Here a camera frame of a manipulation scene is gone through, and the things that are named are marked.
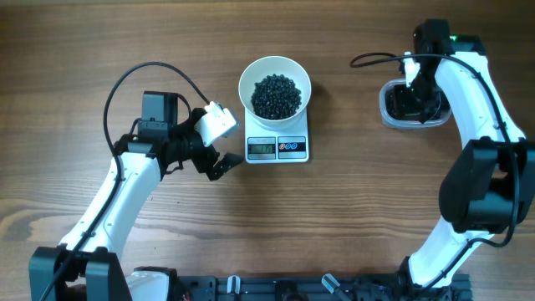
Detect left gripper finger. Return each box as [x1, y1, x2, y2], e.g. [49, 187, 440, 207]
[207, 165, 224, 181]
[215, 153, 245, 174]

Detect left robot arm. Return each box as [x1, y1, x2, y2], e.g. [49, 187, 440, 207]
[29, 91, 243, 300]

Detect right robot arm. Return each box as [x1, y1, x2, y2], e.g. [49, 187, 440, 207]
[380, 19, 534, 298]

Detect white digital kitchen scale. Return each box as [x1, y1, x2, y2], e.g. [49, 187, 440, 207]
[245, 110, 309, 164]

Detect black beans in bowl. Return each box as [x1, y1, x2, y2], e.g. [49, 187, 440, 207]
[251, 74, 302, 120]

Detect white bowl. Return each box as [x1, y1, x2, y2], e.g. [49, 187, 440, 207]
[238, 56, 312, 128]

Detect clear plastic container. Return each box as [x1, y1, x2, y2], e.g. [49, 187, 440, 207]
[379, 79, 452, 130]

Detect black beans in container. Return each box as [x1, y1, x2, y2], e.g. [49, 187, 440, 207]
[385, 89, 396, 120]

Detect right camera cable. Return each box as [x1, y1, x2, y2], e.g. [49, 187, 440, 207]
[349, 52, 522, 293]

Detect camera cable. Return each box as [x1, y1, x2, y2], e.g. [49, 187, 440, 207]
[349, 52, 522, 293]
[37, 61, 212, 301]

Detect left camera cable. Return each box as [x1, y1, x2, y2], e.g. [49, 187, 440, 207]
[37, 61, 212, 301]

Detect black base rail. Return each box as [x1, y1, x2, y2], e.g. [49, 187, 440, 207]
[171, 273, 473, 301]

